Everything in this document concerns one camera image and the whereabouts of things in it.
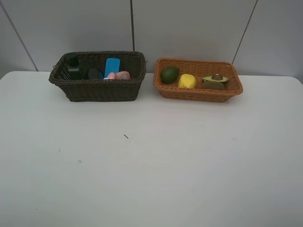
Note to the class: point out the green lime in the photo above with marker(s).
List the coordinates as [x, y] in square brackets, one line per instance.
[169, 74]

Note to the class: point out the pink bottle white cap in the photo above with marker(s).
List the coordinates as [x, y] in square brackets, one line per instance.
[122, 75]

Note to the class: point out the yellow lemon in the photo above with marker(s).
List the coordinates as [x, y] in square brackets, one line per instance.
[187, 81]

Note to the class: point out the black and blue eraser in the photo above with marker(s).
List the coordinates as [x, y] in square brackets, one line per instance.
[111, 69]

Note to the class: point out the brown kiwi fruit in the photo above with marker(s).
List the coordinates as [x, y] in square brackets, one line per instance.
[212, 85]

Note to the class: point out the grey translucent plastic cup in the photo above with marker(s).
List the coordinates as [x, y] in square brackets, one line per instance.
[93, 74]

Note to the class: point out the halved avocado with pit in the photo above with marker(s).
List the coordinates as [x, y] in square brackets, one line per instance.
[215, 78]

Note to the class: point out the dark green pump bottle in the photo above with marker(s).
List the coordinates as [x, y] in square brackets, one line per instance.
[74, 66]

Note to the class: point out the dark brown wicker basket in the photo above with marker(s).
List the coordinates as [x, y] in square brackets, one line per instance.
[98, 90]

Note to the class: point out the orange wicker basket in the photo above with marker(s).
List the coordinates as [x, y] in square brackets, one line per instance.
[199, 69]

